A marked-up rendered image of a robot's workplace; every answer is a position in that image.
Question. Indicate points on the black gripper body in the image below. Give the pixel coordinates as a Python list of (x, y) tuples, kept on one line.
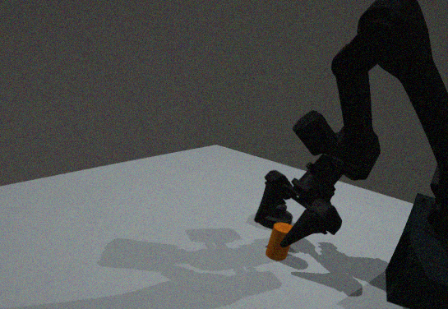
[(314, 184)]

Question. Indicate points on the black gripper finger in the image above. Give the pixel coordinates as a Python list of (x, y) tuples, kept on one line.
[(307, 224), (271, 198)]

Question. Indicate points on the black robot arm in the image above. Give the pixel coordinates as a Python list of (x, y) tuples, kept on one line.
[(393, 34)]

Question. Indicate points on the orange knob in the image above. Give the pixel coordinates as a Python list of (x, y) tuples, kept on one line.
[(274, 251)]

